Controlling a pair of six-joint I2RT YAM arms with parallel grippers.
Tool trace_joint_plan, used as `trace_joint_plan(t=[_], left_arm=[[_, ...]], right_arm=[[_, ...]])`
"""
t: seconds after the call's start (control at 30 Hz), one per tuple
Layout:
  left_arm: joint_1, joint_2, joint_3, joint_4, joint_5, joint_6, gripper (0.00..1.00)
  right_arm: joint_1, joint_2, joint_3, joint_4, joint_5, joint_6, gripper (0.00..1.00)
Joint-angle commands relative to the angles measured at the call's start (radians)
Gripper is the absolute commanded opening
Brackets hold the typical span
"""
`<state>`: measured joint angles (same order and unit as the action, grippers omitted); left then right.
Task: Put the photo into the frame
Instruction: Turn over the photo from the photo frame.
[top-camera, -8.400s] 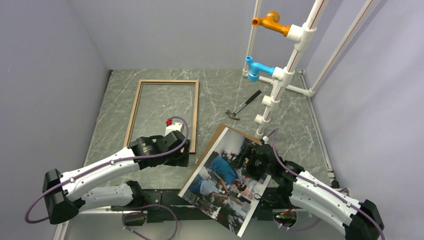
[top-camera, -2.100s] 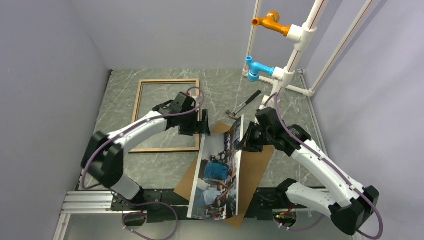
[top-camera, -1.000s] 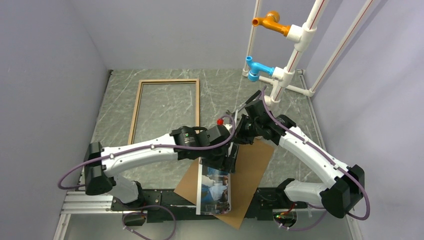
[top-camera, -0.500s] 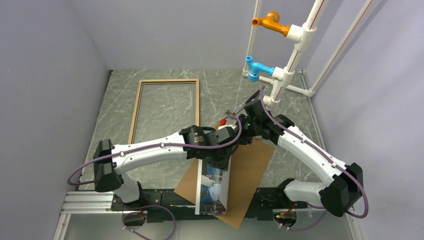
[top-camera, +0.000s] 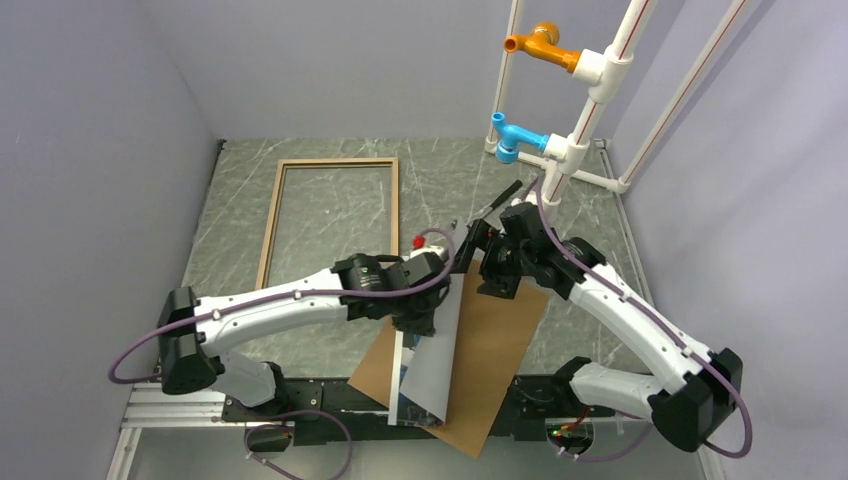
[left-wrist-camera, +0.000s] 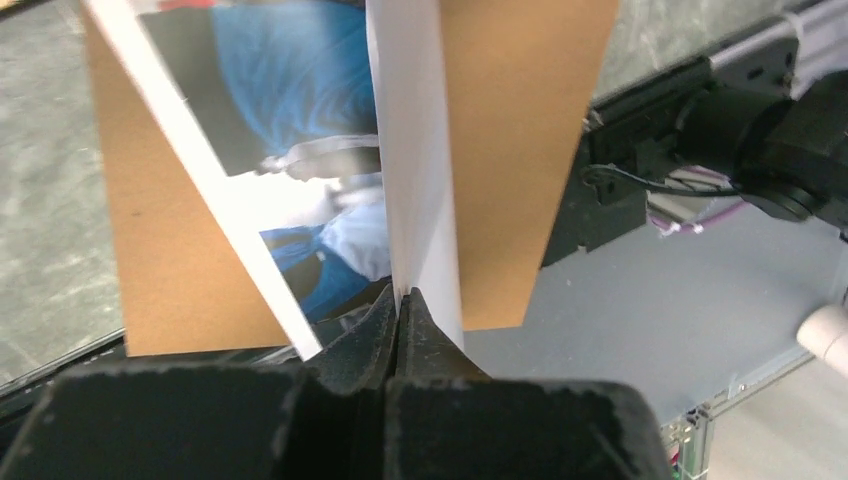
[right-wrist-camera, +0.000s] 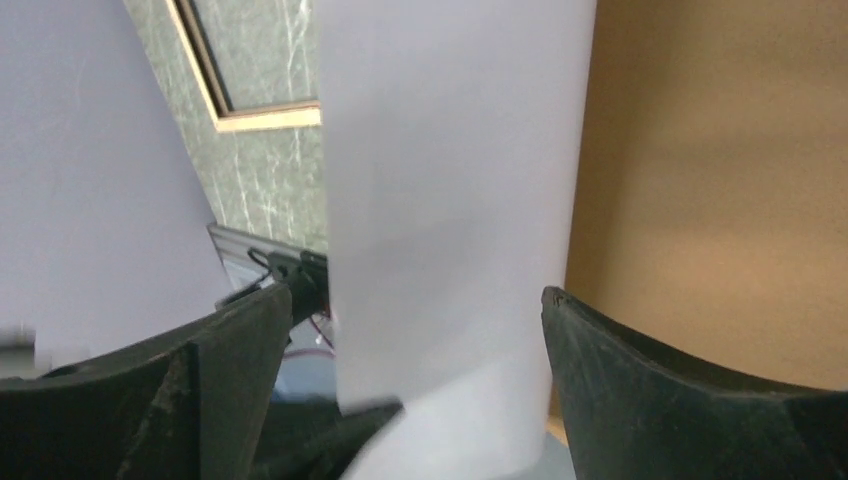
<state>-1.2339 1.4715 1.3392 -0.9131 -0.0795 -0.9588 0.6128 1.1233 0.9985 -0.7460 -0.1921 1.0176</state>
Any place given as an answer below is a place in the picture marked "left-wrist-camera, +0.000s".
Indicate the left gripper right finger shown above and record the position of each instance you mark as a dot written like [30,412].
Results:
[444,418]

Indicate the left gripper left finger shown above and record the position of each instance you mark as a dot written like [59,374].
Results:
[156,419]

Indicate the printed photo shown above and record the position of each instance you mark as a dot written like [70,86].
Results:
[297,164]

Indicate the brown backing board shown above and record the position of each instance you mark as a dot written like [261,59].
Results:
[519,76]

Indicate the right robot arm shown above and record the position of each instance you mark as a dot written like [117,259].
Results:
[775,123]

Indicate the white pvc pipe stand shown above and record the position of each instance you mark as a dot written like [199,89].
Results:
[824,335]

